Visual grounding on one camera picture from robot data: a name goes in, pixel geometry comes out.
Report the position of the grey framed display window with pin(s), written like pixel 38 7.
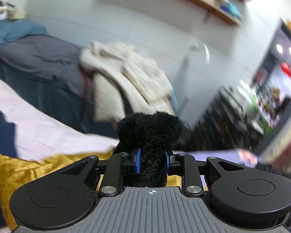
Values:
pixel 281 89

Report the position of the dark shelving rack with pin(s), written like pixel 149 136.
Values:
pixel 228 121

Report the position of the navy blue garment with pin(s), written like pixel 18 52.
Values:
pixel 2 136

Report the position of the gold jacket with black fur collar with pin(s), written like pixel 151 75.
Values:
pixel 148 131

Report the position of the teal pillow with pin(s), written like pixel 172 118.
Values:
pixel 17 32

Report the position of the grey covered massage bed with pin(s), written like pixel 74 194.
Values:
pixel 38 55

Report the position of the long wooden wall shelf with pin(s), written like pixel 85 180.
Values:
pixel 196 2

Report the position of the cream fleece blanket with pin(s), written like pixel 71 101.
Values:
pixel 126 72

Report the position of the white beauty machine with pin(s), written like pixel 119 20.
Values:
pixel 9 11

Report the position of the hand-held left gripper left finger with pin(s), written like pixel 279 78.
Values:
pixel 137 161

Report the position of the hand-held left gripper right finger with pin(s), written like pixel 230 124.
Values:
pixel 167 161

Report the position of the red ornament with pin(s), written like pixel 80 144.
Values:
pixel 289 74

